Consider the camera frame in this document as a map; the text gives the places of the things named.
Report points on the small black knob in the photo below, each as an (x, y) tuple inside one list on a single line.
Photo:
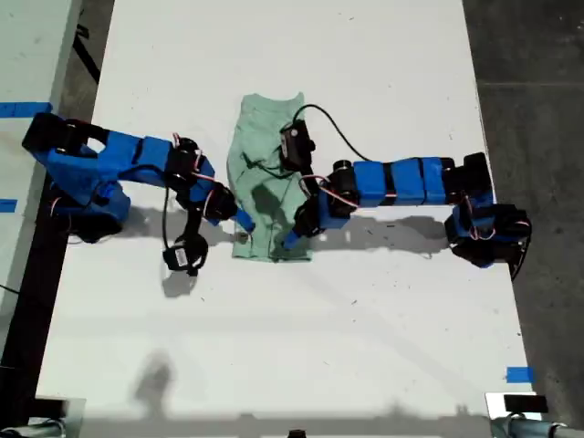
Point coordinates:
[(296, 434)]

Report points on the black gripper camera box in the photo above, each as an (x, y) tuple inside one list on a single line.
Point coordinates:
[(182, 257), (295, 143)]

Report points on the grey clamp pipe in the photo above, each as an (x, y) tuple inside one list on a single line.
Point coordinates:
[(32, 430), (534, 429)]

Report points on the pale side table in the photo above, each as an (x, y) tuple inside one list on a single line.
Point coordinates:
[(27, 55)]

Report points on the pale green T-shirt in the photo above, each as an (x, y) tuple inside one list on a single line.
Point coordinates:
[(255, 132)]

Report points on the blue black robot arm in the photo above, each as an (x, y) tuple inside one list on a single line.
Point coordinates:
[(406, 182), (118, 155)]

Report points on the black camera stalk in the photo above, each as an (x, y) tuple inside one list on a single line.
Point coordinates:
[(309, 178), (191, 223)]

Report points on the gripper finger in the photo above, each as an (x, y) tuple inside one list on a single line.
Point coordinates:
[(292, 241), (245, 222)]

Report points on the long blue tape strip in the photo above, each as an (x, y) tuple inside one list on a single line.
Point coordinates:
[(25, 109)]

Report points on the small black box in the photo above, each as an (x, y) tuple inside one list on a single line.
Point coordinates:
[(50, 407), (524, 403)]

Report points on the black diagonal bar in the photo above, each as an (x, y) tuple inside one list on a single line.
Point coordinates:
[(89, 59)]

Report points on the short blue tape strip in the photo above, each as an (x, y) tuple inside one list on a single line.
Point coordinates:
[(8, 205), (520, 375)]

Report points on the shiny metal plate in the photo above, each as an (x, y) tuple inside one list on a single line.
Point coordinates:
[(75, 415), (495, 406)]

